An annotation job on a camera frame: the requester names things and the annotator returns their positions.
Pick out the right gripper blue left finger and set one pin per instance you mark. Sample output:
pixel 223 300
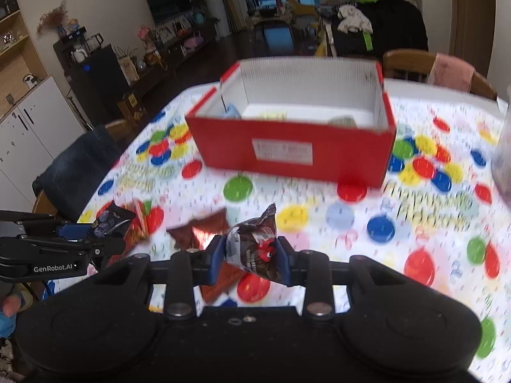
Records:
pixel 214 259

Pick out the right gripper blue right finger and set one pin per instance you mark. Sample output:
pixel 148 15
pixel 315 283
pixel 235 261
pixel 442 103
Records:
pixel 284 261

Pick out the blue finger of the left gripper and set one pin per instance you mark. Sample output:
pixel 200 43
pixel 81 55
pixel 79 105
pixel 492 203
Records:
pixel 78 231

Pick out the brown foil snack packet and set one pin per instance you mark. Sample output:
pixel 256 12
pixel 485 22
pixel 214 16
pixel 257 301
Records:
pixel 197 234

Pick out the dark red-black snack packet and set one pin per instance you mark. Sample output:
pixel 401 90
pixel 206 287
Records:
pixel 252 246

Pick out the red snack packet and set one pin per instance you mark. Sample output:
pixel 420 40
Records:
pixel 141 223

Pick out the operator hand blue sleeve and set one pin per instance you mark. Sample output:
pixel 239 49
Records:
pixel 12 304

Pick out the black purple snack packet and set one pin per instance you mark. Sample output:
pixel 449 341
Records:
pixel 113 221

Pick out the left wooden chair with jeans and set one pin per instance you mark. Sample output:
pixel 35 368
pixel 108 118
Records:
pixel 66 186

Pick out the white cabinet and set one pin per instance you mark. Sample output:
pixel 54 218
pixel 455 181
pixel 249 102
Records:
pixel 33 134

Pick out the brown cardboard box on floor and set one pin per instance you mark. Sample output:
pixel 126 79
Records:
pixel 132 109

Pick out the light blue snack packet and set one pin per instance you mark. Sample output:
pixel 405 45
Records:
pixel 231 112

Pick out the red cardboard box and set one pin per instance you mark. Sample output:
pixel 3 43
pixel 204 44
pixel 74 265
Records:
pixel 326 119

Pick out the colourful balloon tablecloth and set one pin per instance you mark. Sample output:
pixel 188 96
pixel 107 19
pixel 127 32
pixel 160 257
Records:
pixel 438 218

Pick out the low dark tv console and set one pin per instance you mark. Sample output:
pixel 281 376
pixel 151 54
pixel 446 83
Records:
pixel 167 58

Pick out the wooden chair with backrest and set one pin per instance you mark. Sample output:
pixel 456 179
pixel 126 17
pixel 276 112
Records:
pixel 415 65

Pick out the dark sofa with clothes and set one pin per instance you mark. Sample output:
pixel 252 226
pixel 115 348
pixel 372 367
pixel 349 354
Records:
pixel 396 24

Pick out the yellow giraffe toy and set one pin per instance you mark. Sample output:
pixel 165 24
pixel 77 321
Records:
pixel 303 10

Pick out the white garment on sofa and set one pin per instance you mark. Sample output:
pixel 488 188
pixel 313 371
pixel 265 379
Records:
pixel 353 20

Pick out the pink towel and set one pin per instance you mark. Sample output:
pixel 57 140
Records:
pixel 452 73

